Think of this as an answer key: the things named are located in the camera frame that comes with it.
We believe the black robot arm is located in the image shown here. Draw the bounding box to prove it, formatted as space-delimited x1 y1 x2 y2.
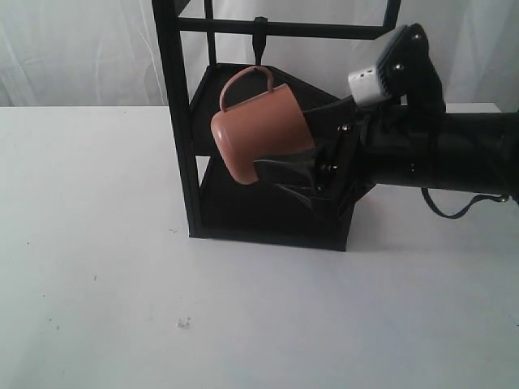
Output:
254 97 518 220

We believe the black cable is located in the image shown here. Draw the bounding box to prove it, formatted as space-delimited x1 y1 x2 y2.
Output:
420 186 513 220

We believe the black shelf rack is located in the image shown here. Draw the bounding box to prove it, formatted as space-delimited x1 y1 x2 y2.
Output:
152 1 401 251

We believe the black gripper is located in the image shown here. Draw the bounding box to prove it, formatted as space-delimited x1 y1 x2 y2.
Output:
253 96 410 219

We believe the pink ceramic mug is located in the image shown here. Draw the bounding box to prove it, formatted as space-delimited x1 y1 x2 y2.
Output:
211 66 315 185

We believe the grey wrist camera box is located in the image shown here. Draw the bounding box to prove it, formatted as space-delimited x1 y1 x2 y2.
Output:
348 24 446 112

